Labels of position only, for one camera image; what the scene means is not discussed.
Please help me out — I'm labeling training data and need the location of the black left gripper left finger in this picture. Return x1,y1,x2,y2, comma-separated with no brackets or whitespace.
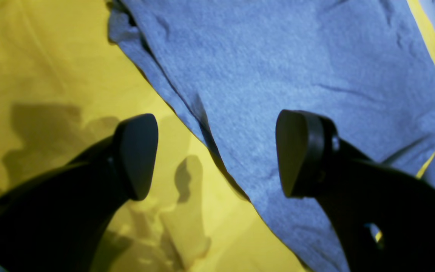
0,113,159,272

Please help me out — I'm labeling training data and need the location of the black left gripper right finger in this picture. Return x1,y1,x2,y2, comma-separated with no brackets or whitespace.
276,110,435,272

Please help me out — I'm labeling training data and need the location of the grey t-shirt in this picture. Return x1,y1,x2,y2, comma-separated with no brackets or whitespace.
109,0,435,272

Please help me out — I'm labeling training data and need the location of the yellow table cloth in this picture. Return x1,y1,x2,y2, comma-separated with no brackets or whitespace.
0,0,435,272

